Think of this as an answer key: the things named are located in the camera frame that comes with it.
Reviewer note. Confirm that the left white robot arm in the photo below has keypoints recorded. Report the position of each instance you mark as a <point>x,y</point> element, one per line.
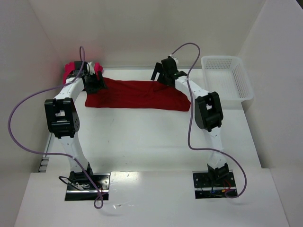
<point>63,120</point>

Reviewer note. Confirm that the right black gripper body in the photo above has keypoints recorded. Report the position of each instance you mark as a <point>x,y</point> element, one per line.
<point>162,75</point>

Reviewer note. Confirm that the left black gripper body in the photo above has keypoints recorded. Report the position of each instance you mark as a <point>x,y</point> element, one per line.
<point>95,83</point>

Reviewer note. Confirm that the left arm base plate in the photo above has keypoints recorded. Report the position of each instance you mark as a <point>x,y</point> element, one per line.
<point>99,186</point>

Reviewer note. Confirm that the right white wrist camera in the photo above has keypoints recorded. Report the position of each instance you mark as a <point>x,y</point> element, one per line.
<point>174,58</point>

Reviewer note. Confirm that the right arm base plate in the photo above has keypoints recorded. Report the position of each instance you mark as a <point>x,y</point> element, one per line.
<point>205,189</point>

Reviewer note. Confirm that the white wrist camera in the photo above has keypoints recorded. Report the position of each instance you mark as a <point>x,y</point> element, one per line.
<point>174,58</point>
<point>90,67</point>

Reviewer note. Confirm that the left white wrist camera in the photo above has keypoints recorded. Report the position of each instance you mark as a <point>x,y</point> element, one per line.
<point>90,67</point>

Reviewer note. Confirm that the white plastic basket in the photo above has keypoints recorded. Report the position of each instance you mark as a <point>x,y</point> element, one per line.
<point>227,76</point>

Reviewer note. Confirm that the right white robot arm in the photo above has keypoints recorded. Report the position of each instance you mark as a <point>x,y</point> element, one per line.
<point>206,112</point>

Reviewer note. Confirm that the dark red t-shirt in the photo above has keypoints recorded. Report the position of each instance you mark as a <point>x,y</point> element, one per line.
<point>138,94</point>

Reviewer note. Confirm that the folded pink t-shirt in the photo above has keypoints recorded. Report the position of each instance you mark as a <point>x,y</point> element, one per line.
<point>71,67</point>

